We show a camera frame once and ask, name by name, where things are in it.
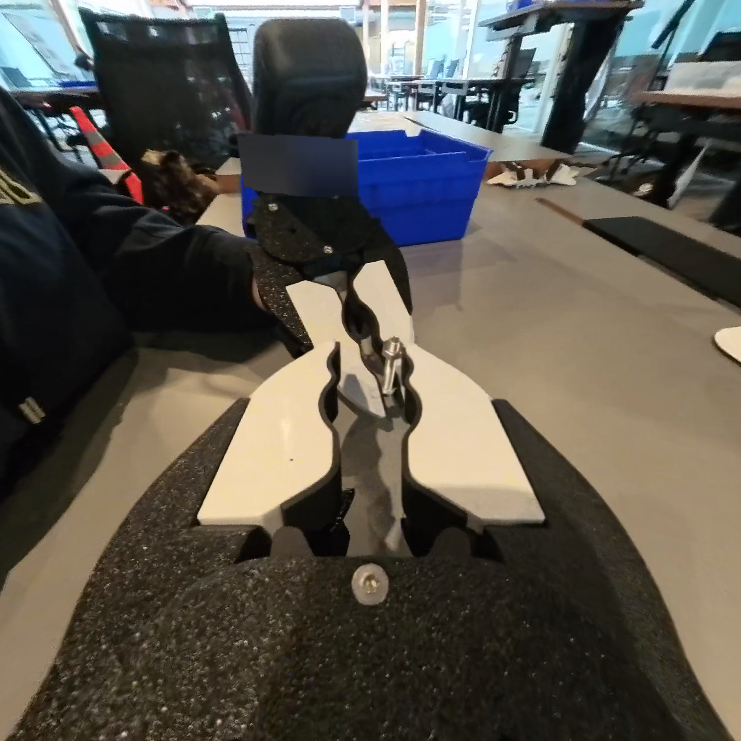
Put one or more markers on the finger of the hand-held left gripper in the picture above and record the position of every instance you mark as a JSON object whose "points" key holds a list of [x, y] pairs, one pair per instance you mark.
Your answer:
{"points": [[388, 301], [312, 312]]}

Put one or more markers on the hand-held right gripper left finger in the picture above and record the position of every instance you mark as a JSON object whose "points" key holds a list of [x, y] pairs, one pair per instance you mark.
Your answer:
{"points": [[266, 451]]}

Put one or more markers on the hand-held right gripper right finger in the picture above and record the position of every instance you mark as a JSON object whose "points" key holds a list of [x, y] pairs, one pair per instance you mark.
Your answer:
{"points": [[469, 451]]}

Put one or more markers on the silver hex bolt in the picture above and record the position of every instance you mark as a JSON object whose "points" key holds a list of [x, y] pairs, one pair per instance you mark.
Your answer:
{"points": [[389, 370]]}

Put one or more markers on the blue plastic bin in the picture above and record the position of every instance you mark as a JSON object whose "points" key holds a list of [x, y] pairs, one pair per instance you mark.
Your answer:
{"points": [[422, 191]]}

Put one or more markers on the brown camouflage bag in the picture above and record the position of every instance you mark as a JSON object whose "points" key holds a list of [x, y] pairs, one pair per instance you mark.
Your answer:
{"points": [[173, 185]]}

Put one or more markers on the black and white paper pieces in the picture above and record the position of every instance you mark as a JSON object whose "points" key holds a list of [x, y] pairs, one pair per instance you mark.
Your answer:
{"points": [[521, 176]]}

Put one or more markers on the row of dark desks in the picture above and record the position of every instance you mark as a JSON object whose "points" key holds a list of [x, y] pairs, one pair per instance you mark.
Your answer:
{"points": [[451, 87]]}

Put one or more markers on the black mesh office chair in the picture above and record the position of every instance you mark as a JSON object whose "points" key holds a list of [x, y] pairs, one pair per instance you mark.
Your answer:
{"points": [[162, 87]]}

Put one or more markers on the orange traffic cone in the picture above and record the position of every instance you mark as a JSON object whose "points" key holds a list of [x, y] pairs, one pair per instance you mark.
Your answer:
{"points": [[101, 144]]}

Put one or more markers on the operator arm, dark sleeve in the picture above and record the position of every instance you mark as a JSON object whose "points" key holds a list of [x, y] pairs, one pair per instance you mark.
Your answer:
{"points": [[46, 278]]}

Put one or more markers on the black bag white logo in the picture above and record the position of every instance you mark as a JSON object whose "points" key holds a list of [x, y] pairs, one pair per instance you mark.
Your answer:
{"points": [[645, 188]]}

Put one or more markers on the black flat mat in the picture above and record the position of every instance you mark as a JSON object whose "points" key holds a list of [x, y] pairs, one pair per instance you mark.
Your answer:
{"points": [[666, 249]]}

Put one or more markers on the black standing desk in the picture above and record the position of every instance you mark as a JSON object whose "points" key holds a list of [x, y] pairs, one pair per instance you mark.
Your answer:
{"points": [[579, 87]]}

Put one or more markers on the white sheet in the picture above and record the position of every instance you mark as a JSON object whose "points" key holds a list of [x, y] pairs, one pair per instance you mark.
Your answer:
{"points": [[686, 179]]}

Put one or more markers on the wooden desk black legs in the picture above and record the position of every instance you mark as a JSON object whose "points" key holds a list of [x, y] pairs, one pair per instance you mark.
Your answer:
{"points": [[689, 101]]}

